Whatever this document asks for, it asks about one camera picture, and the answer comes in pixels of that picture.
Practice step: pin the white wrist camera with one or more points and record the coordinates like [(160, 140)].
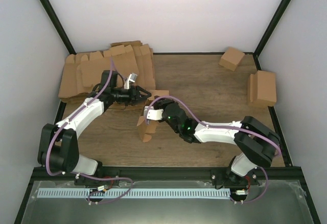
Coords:
[(153, 114), (130, 80)]

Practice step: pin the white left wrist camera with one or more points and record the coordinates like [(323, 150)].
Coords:
[(130, 80)]

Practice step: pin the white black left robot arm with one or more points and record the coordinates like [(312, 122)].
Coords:
[(58, 148)]

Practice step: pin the black aluminium frame rail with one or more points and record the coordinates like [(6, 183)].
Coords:
[(166, 173)]

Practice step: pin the black right corner frame post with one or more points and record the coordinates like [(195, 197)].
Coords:
[(271, 26)]

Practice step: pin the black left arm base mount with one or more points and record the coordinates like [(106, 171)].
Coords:
[(102, 178)]

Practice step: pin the brown cardboard box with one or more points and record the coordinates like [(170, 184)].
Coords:
[(147, 128)]

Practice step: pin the large folded cardboard box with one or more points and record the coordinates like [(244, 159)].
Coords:
[(261, 89)]

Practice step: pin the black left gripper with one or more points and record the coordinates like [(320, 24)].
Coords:
[(135, 97)]

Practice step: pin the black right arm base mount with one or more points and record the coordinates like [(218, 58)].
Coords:
[(223, 176)]

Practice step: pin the small folded cardboard box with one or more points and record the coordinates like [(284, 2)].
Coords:
[(231, 58)]

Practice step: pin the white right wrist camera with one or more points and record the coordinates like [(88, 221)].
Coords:
[(153, 114)]

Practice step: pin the stack of flat cardboard blanks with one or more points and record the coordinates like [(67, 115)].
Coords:
[(83, 71)]

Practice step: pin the light blue slotted cable duct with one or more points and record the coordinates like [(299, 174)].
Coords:
[(205, 193)]

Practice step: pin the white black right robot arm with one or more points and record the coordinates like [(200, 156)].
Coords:
[(258, 144)]

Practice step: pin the black left corner frame post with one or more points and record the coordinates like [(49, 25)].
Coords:
[(57, 25)]

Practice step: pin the black corner frame post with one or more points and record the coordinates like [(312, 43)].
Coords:
[(57, 25), (271, 26)]

